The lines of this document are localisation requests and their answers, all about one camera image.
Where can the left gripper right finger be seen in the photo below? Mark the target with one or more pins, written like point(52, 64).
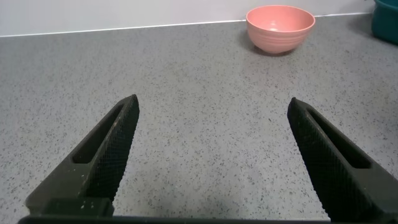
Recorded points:
point(339, 174)

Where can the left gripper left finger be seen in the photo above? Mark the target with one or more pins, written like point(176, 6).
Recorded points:
point(102, 158)

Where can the pink round bowl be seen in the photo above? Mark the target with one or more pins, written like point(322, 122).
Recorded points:
point(280, 28)

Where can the teal plastic basin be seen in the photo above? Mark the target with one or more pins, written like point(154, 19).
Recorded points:
point(387, 21)

